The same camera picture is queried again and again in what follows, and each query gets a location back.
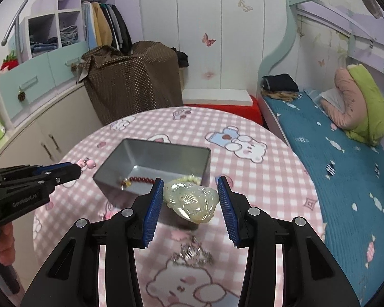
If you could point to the beige cabinet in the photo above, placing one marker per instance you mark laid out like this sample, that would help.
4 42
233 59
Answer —
28 128

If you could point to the blue printed bed sheet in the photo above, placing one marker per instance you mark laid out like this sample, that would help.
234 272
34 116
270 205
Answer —
339 182

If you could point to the small pink butterfly sticker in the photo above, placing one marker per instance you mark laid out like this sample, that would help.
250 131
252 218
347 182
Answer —
322 62

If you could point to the silver tiara hair clip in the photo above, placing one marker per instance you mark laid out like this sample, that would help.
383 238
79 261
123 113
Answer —
192 255

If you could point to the red strawberry plush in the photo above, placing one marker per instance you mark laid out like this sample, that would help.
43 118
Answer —
9 62

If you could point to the white cubby shelf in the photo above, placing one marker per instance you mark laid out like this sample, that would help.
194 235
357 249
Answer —
56 17

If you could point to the white wardrobe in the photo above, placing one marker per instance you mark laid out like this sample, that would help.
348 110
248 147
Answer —
185 22

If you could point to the grey metal box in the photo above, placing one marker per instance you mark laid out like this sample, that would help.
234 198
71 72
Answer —
153 156

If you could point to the light blue drawer unit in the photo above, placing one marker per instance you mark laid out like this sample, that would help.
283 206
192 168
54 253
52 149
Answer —
48 70

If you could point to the black cloth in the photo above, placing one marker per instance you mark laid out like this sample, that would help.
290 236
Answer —
182 59

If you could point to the brown dotted fabric cover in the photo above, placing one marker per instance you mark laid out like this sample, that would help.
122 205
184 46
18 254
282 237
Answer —
131 86

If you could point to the folded blue jeans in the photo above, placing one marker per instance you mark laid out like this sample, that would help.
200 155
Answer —
44 45

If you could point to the white pillow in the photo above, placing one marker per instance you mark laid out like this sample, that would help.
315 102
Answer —
331 97

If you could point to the white board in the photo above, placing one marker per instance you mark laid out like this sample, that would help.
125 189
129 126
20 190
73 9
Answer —
216 97

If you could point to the person's left hand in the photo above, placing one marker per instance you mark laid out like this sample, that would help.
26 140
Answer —
5 246

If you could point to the pink and green pillow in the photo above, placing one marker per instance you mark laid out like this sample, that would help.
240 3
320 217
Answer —
361 108

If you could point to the pale green jade pendant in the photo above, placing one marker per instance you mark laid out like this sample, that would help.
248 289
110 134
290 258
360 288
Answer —
190 200

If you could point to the tan fringed cloth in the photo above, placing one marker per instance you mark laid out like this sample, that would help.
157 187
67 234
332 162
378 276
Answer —
283 96

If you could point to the dark folded clothes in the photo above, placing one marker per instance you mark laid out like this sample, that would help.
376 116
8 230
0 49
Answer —
280 83

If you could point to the pale butterfly sticker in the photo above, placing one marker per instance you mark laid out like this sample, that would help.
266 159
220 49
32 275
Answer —
244 4

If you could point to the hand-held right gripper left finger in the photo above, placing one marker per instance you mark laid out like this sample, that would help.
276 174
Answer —
152 211

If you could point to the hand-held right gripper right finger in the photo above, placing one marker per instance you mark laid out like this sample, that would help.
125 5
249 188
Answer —
226 211

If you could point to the red cloth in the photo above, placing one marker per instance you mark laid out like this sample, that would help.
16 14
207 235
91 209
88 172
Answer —
243 112

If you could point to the grey metal handrail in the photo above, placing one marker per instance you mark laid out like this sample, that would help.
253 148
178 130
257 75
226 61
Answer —
17 19

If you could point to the pink charm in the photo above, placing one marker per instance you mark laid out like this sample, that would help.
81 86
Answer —
89 163

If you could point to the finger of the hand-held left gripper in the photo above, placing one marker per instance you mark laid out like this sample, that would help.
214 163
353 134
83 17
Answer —
67 176
59 167

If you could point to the folded light blue clothes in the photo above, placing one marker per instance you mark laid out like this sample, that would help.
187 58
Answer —
68 35

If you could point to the pale green bunk bed frame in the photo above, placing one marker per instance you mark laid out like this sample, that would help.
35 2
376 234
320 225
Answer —
288 22

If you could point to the hanging clothes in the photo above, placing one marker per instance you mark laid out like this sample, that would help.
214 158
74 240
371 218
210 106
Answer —
105 25

